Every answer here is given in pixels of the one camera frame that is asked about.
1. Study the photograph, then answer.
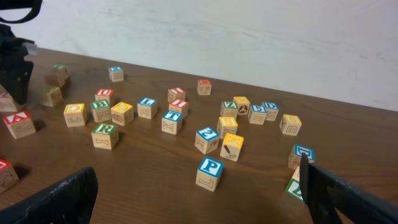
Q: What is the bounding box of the red U block centre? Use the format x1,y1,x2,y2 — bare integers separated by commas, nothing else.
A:
95,88,115,105

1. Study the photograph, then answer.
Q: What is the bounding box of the green Z wooden block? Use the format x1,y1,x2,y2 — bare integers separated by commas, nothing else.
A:
220,101,238,118

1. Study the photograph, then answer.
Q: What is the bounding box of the yellow block beside B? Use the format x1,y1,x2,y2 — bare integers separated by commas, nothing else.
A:
111,102,134,126

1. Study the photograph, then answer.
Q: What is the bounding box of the yellow 8 wooden block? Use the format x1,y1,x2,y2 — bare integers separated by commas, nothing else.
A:
279,114,302,136

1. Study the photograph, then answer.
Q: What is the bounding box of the yellow block mid right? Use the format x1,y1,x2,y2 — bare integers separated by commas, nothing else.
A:
217,116,238,139

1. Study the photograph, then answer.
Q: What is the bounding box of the red u block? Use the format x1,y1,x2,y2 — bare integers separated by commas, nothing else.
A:
0,90,24,112
95,88,115,105

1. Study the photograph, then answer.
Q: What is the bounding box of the red i block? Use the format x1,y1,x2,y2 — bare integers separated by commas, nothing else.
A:
167,87,186,103
169,99,189,118

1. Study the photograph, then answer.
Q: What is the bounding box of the red A wooden block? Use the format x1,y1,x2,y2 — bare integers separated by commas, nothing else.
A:
3,110,37,139

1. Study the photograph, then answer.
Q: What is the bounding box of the green R wooden block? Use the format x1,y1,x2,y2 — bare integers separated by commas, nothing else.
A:
91,123,119,150

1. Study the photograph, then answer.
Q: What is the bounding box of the green white Z block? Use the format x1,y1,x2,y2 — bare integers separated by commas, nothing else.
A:
285,167,303,202

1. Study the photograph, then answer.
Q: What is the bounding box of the blue T wooden block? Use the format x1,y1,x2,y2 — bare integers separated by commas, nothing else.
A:
161,110,183,134

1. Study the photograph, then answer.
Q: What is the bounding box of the blue X wooden block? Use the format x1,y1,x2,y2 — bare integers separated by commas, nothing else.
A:
108,66,124,82

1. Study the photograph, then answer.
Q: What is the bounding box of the green F wooden block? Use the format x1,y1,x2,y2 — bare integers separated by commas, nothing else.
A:
53,63,70,80

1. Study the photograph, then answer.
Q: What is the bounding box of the red block far back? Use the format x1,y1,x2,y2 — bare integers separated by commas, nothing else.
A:
197,79,212,95

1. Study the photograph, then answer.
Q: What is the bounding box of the blue D block upper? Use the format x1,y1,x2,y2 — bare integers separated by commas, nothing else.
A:
262,101,279,121

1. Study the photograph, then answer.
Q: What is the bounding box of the red U block near left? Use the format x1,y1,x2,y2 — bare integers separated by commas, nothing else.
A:
0,90,24,112

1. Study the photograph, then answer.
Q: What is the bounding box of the blue 5 wooden block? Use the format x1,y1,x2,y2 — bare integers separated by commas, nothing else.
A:
248,105,267,125

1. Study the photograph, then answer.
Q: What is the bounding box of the blue D block right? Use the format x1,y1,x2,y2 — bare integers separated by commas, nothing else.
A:
288,144,315,170

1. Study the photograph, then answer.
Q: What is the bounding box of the red I block lower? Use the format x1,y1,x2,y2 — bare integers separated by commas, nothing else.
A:
169,99,189,118

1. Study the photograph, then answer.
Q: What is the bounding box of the red E wooden block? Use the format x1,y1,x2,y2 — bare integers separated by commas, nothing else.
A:
0,159,19,193

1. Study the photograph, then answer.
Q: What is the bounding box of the blue 2 wooden block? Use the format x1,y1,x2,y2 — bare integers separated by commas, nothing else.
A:
195,126,220,154

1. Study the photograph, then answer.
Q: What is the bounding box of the yellow hammer wooden block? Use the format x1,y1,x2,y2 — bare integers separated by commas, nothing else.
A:
220,133,244,162

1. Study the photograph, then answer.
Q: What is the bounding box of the yellow acorn wooden block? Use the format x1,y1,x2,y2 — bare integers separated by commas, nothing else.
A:
63,103,87,128

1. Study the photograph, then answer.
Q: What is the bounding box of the yellow block behind Z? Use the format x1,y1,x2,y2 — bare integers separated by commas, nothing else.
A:
233,96,251,115

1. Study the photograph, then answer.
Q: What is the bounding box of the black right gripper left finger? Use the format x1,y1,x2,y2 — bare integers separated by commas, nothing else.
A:
1,167,98,223

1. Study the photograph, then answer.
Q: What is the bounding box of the blue d block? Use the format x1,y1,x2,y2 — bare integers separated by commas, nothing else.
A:
262,101,279,121
288,144,315,170

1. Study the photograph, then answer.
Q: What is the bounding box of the red I block upper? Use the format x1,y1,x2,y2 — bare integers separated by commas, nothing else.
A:
167,87,186,103

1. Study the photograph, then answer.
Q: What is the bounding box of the blue P wooden block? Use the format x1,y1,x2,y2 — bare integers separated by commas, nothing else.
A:
195,156,224,192

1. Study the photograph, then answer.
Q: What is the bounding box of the blue L wooden block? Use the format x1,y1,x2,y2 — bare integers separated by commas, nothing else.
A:
137,97,157,119

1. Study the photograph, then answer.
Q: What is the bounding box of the green B wooden block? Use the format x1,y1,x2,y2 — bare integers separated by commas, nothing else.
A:
90,100,111,123

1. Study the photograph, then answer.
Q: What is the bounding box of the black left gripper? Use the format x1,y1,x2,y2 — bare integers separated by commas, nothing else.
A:
1,24,35,105

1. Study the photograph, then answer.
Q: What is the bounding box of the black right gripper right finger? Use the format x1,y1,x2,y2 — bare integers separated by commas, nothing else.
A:
299,154,397,223

